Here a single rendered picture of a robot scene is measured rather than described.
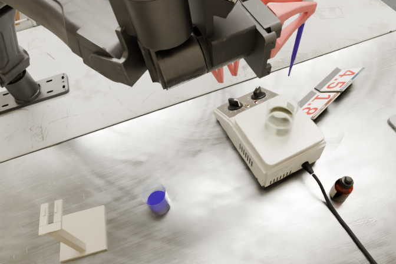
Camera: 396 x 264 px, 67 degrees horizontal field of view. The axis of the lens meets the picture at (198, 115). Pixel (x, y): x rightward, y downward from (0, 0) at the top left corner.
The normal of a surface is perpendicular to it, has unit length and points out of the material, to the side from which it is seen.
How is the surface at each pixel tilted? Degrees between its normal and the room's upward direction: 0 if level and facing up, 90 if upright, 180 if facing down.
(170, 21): 88
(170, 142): 0
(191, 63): 66
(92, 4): 19
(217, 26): 4
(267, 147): 0
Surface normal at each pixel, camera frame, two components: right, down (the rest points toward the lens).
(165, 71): 0.30, 0.32
